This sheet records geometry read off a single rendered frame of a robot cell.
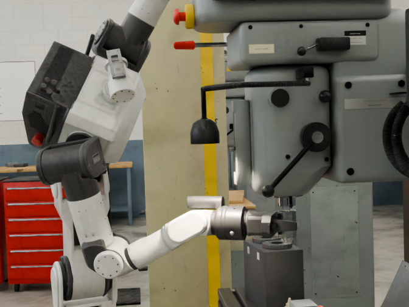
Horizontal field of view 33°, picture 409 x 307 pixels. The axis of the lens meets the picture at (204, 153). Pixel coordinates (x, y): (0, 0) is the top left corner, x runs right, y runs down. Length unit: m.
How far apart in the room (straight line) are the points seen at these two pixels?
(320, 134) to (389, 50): 0.27
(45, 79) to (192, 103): 1.63
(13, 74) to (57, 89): 9.00
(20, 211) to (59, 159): 4.58
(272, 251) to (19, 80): 9.05
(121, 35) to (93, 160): 0.43
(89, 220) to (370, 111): 0.76
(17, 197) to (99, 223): 4.54
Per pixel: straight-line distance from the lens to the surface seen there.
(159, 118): 3.44
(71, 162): 1.79
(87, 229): 1.84
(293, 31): 1.65
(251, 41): 1.63
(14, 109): 10.86
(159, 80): 3.44
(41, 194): 6.30
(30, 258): 6.41
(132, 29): 2.05
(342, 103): 1.67
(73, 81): 1.92
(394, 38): 1.73
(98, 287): 2.25
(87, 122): 1.86
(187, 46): 1.82
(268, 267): 2.04
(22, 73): 10.86
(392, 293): 2.04
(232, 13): 1.62
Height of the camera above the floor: 1.51
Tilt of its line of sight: 3 degrees down
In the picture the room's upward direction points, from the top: 2 degrees counter-clockwise
